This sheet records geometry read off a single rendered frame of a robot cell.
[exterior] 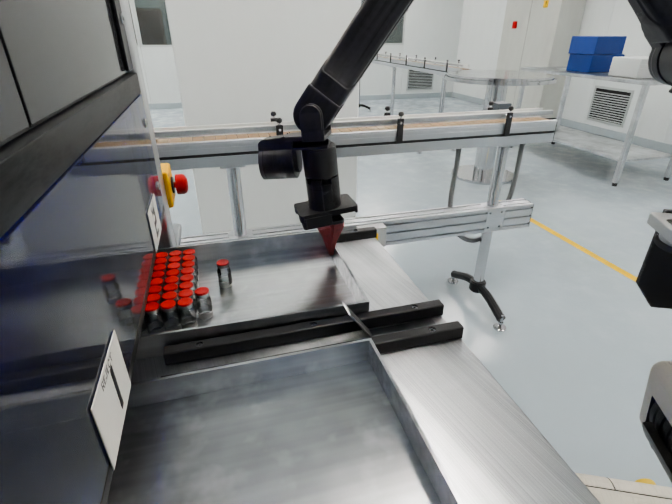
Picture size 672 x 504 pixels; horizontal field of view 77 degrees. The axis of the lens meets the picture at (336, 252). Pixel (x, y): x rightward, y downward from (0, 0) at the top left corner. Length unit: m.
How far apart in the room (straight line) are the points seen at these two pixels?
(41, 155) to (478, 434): 0.46
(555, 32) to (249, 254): 6.62
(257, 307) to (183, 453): 0.26
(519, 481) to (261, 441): 0.26
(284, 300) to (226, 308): 0.09
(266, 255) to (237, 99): 1.40
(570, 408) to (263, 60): 1.93
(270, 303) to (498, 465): 0.39
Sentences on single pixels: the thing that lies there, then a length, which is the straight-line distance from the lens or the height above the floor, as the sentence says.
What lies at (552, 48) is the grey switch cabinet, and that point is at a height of 1.05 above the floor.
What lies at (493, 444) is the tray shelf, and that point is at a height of 0.88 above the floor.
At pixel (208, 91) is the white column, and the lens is 2.13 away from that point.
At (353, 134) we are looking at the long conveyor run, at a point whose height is 0.93.
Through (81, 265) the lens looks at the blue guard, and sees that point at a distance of 0.34.
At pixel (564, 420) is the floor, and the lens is 1.86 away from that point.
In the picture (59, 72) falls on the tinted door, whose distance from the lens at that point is 0.41.
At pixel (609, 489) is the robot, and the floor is 0.28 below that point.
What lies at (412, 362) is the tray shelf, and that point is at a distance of 0.58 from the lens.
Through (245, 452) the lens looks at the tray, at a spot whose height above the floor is 0.88.
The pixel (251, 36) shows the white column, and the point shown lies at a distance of 2.13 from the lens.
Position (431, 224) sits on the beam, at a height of 0.51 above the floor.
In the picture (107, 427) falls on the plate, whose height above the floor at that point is 1.02.
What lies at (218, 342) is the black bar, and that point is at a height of 0.90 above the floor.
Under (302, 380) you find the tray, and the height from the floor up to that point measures 0.88.
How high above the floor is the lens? 1.26
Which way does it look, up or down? 28 degrees down
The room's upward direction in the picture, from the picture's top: straight up
